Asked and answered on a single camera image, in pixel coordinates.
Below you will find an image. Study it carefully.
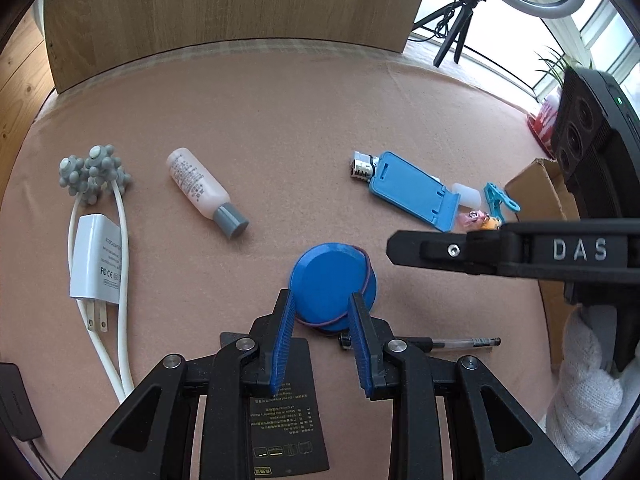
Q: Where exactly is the black gel pen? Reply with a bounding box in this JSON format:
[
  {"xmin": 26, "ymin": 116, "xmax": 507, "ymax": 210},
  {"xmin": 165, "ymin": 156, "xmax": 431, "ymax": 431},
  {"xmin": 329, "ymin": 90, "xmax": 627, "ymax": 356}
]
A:
[{"xmin": 406, "ymin": 337, "xmax": 501, "ymax": 352}]

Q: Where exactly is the purple rubber band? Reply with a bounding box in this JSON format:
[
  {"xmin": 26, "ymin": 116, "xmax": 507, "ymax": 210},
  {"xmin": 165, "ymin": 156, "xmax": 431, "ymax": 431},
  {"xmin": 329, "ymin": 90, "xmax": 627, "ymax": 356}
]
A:
[{"xmin": 294, "ymin": 246, "xmax": 374, "ymax": 326}]

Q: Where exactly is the translucent white cap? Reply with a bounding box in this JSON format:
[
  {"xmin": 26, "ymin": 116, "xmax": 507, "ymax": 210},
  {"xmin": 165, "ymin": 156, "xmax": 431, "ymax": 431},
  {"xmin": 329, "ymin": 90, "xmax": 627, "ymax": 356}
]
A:
[{"xmin": 451, "ymin": 183, "xmax": 483, "ymax": 210}]

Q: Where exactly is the right white gloved hand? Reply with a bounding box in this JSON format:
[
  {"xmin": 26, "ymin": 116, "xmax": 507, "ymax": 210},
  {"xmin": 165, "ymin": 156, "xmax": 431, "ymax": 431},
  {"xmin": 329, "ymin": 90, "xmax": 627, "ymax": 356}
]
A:
[{"xmin": 546, "ymin": 310, "xmax": 639, "ymax": 479}]

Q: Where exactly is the blue round container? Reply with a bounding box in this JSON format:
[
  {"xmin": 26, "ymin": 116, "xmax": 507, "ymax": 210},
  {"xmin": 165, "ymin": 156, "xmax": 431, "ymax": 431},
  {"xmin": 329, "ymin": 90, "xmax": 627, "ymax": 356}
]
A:
[{"xmin": 288, "ymin": 242, "xmax": 378, "ymax": 334}]

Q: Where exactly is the white roller massager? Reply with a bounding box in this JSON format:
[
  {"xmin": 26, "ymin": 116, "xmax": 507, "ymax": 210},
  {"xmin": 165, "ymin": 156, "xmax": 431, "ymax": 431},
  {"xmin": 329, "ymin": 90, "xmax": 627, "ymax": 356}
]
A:
[{"xmin": 58, "ymin": 144, "xmax": 134, "ymax": 402}]

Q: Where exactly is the light wooden board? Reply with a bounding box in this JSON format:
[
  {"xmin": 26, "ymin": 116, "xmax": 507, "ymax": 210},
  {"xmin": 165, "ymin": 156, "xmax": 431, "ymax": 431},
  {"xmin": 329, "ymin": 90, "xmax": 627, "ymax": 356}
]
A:
[{"xmin": 43, "ymin": 0, "xmax": 422, "ymax": 92}]

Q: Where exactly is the pink table cloth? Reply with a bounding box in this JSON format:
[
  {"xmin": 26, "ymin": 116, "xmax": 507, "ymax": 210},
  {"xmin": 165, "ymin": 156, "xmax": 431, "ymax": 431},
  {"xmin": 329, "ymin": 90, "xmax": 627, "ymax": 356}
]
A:
[{"xmin": 1, "ymin": 52, "xmax": 555, "ymax": 471}]

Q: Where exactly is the black tripod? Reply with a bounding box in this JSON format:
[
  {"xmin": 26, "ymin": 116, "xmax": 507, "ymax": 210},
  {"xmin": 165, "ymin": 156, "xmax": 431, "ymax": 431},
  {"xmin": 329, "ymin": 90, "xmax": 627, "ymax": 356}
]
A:
[{"xmin": 411, "ymin": 0, "xmax": 485, "ymax": 67}]

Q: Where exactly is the pine wood panel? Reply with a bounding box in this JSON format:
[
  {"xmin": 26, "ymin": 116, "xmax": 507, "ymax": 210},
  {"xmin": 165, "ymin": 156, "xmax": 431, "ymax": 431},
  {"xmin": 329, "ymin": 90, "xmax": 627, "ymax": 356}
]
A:
[{"xmin": 0, "ymin": 9, "xmax": 54, "ymax": 195}]

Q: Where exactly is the small pink bottle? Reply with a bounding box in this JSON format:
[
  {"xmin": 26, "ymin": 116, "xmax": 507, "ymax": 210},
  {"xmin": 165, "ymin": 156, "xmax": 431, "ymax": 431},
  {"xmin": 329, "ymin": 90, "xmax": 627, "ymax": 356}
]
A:
[{"xmin": 166, "ymin": 148, "xmax": 250, "ymax": 240}]

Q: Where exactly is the blue phone stand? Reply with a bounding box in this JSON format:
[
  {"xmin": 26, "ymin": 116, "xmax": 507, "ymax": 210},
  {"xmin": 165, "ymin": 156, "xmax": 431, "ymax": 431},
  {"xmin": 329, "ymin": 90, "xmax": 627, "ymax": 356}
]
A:
[{"xmin": 369, "ymin": 152, "xmax": 460, "ymax": 232}]

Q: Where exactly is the cardboard box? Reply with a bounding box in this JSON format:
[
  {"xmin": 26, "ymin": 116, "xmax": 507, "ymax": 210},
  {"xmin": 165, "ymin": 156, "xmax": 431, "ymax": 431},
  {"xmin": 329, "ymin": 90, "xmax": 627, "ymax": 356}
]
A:
[{"xmin": 503, "ymin": 157, "xmax": 584, "ymax": 369}]

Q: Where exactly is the potted spider plant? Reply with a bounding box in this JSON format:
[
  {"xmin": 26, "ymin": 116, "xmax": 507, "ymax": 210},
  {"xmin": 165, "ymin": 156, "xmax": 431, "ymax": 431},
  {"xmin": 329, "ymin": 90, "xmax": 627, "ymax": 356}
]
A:
[{"xmin": 526, "ymin": 48, "xmax": 582, "ymax": 155}]

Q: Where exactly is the cartoon dragon keychain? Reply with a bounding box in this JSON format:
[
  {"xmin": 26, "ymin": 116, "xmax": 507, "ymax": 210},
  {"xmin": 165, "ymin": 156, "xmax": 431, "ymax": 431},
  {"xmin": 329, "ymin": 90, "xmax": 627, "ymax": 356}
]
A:
[{"xmin": 458, "ymin": 210, "xmax": 502, "ymax": 232}]

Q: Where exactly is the white usb charger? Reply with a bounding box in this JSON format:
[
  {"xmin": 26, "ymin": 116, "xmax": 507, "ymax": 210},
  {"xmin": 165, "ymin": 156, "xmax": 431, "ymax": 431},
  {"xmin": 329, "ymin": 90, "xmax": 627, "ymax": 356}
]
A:
[{"xmin": 70, "ymin": 214, "xmax": 122, "ymax": 333}]

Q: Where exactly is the black card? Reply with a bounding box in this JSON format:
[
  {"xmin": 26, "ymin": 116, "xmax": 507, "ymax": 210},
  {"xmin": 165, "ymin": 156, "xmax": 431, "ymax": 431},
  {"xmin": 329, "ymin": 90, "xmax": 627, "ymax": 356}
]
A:
[{"xmin": 250, "ymin": 338, "xmax": 330, "ymax": 479}]

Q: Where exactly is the black power adapter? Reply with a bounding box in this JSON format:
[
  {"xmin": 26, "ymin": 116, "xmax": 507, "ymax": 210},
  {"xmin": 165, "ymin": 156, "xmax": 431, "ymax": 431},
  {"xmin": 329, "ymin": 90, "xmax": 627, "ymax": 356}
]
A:
[{"xmin": 0, "ymin": 362, "xmax": 42, "ymax": 442}]

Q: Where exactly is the light blue plastic clip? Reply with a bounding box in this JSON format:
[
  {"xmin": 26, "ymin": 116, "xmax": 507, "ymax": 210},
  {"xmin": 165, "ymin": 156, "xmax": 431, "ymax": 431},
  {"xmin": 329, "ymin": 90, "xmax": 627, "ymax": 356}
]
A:
[{"xmin": 484, "ymin": 182, "xmax": 521, "ymax": 223}]

